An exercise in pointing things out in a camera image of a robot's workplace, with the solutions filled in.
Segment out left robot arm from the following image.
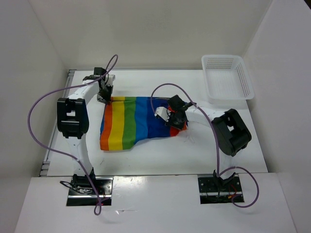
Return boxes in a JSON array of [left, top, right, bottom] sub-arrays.
[[57, 67, 115, 195]]

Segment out white plastic basket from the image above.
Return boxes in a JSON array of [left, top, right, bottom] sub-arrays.
[[201, 54, 255, 101]]

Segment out rainbow striped shorts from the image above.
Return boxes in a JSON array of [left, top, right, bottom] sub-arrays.
[[99, 97, 180, 151]]

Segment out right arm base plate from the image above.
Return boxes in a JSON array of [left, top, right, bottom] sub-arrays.
[[197, 175, 244, 204]]

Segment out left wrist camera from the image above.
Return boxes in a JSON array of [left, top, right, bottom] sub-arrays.
[[104, 74, 116, 86]]

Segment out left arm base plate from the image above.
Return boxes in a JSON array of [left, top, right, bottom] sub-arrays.
[[60, 177, 114, 207]]

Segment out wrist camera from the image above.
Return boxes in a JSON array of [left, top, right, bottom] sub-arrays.
[[104, 74, 116, 86], [155, 106, 171, 122]]

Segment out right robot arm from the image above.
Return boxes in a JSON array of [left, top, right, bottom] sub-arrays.
[[155, 95, 252, 191]]

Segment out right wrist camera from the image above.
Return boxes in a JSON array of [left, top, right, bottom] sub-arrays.
[[155, 106, 171, 122]]

